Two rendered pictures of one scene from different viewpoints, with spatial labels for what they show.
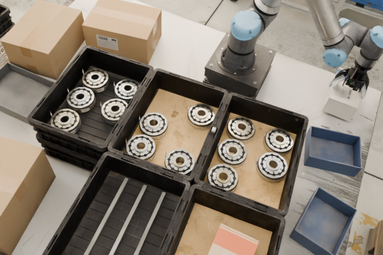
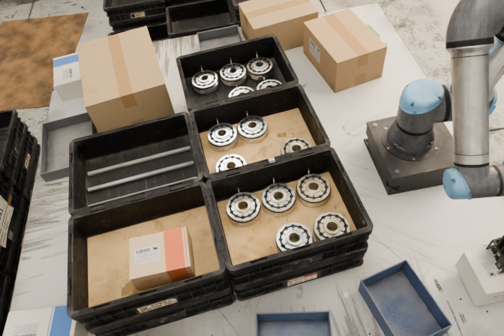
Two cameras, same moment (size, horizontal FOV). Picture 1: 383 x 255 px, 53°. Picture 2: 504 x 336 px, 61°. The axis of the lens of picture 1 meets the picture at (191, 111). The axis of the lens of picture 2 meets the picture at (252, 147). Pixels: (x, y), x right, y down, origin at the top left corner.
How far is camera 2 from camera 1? 0.86 m
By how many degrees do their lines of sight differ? 39
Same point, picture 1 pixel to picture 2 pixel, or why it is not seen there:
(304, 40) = not seen: outside the picture
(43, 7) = not seen: outside the picture
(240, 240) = (180, 250)
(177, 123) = (274, 143)
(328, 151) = (403, 307)
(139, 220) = (162, 180)
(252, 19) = (429, 93)
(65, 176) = not seen: hidden behind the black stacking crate
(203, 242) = not seen: hidden behind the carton
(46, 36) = (268, 16)
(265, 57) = (445, 158)
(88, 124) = (217, 94)
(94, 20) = (317, 24)
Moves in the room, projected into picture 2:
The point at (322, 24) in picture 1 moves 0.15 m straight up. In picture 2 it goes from (455, 127) to (475, 77)
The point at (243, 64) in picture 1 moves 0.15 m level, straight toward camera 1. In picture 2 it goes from (402, 144) to (361, 159)
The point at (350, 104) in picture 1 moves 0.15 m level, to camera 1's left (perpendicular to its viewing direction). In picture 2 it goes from (483, 282) to (439, 238)
